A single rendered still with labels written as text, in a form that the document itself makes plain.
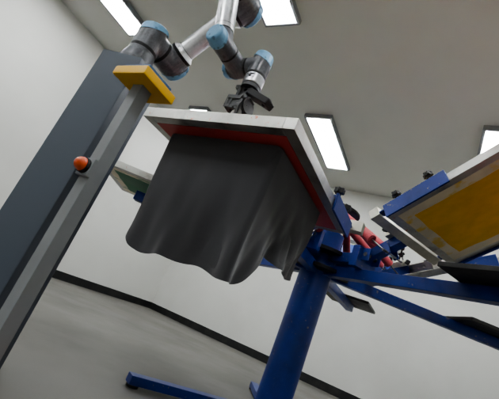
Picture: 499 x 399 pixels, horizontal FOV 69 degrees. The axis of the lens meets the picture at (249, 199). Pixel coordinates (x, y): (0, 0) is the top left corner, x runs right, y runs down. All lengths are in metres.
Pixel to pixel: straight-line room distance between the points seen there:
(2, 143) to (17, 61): 0.93
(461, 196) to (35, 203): 1.66
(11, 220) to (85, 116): 0.44
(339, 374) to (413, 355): 0.99
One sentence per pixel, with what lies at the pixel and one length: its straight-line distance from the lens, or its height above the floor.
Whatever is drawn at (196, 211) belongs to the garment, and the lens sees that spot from 1.11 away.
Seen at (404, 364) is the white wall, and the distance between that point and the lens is 5.49.
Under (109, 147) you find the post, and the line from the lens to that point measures 1.03.
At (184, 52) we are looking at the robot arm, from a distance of 1.75.
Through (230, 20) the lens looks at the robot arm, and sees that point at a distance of 1.46.
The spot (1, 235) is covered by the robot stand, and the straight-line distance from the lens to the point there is 1.44.
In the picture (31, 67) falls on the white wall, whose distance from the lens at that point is 5.11.
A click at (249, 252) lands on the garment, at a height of 0.64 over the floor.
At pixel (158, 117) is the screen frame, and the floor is 0.95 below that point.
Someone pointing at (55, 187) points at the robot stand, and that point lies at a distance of 1.40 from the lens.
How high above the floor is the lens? 0.46
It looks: 17 degrees up
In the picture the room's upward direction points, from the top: 23 degrees clockwise
